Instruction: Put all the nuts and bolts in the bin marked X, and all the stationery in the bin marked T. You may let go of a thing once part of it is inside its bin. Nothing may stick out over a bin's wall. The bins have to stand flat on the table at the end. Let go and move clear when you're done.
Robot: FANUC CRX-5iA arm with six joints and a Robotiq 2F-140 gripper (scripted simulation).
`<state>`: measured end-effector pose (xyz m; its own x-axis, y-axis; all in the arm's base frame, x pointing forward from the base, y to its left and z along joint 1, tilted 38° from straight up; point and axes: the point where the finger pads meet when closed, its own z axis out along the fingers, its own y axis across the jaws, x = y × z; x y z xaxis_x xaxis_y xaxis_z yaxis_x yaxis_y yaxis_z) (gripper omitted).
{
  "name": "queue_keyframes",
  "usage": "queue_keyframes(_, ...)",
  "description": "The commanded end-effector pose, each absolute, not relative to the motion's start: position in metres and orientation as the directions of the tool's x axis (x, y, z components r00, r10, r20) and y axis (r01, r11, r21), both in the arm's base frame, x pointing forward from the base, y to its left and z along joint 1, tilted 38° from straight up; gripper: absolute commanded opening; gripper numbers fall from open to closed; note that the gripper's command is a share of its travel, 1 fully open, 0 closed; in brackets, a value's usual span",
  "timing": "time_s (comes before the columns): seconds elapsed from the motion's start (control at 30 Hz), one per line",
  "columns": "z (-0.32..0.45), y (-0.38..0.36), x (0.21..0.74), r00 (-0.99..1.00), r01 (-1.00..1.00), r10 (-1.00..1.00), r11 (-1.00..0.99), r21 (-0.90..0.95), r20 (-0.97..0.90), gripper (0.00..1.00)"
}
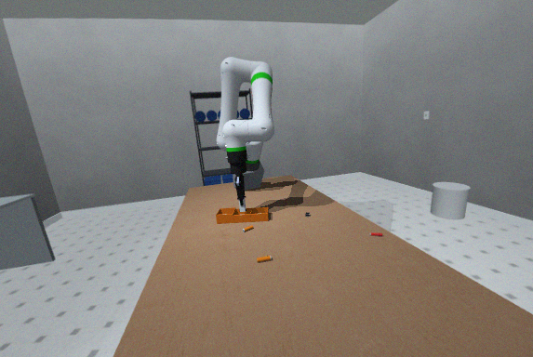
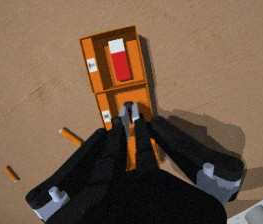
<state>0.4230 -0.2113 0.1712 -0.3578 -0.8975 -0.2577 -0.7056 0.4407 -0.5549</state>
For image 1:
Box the orange rack of bins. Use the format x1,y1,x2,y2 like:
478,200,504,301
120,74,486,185
216,207,269,224

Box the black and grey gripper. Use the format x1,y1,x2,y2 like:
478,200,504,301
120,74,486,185
230,162,247,212

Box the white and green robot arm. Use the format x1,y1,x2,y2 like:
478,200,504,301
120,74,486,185
217,57,274,171

